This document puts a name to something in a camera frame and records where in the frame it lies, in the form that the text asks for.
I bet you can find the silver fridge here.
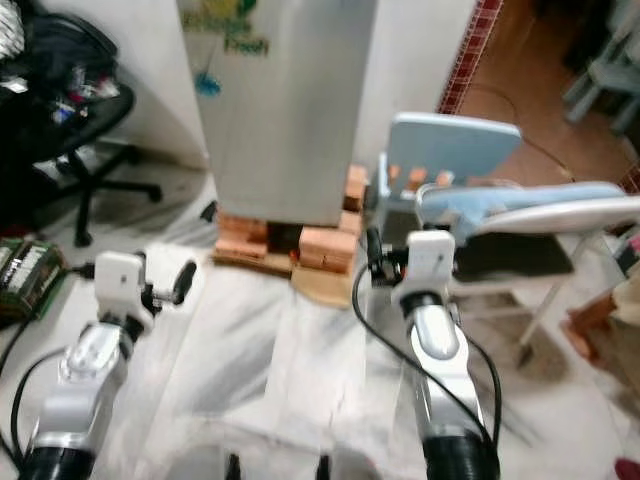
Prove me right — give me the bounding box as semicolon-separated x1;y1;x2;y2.
180;0;379;227

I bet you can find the blue fridge sticker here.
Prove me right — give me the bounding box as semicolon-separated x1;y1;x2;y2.
196;72;223;99

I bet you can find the green fridge sticker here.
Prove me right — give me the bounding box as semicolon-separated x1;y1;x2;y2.
182;0;271;57

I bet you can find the orange brick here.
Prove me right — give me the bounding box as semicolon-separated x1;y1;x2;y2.
216;213;273;263
296;226;357;273
344;165;369;213

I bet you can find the light wooden board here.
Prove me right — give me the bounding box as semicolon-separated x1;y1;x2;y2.
290;264;353;309

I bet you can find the black office chair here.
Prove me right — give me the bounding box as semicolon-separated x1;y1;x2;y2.
0;10;163;249

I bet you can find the light blue plastic chair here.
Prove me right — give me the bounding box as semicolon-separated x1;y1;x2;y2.
375;112;640;347

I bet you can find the brown block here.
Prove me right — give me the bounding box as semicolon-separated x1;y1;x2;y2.
565;290;623;367

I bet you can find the white plastic chair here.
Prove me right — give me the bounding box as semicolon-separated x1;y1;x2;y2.
565;0;640;127

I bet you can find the black white striped object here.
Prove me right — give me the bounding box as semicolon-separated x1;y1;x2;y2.
0;0;27;61

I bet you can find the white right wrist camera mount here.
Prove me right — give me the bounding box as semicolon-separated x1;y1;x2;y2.
400;230;456;301

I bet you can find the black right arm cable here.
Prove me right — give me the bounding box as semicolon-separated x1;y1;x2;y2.
350;262;502;447

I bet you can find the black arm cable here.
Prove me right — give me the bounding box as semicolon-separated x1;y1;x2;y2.
0;264;101;473
350;262;502;447

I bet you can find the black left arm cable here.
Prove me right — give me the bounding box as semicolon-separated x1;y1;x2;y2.
0;264;101;473

